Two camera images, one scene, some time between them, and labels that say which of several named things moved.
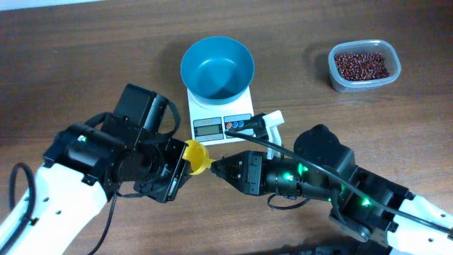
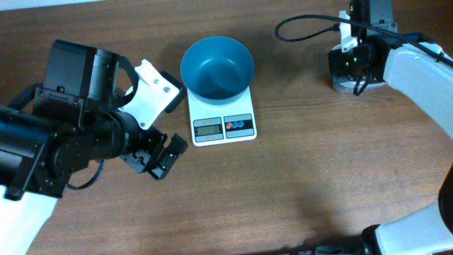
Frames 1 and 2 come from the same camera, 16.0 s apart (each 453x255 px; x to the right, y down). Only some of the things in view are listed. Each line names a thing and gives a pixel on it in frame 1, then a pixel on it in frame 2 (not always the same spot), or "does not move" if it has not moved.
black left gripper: x=178 y=170 to x=149 y=152
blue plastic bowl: x=217 y=70 does not move
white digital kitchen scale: x=209 y=122 does not move
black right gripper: x=253 y=173 to x=354 y=83
